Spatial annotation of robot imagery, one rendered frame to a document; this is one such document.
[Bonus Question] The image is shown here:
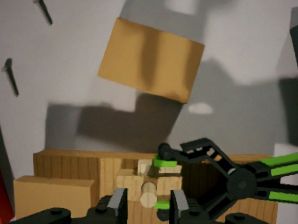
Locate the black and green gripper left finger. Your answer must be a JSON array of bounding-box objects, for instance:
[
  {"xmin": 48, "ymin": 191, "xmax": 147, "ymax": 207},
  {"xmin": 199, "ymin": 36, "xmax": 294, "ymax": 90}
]
[{"xmin": 6, "ymin": 188, "xmax": 128, "ymax": 224}]

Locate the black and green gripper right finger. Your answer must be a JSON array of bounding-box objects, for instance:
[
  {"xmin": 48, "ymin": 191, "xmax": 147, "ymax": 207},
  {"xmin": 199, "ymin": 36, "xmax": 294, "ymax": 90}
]
[{"xmin": 169, "ymin": 190, "xmax": 269, "ymax": 224}]

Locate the light wooden dowel pin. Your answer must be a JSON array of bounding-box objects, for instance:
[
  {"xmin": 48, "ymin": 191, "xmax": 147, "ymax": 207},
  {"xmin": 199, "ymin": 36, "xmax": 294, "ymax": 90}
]
[{"xmin": 140, "ymin": 181, "xmax": 157, "ymax": 208}]

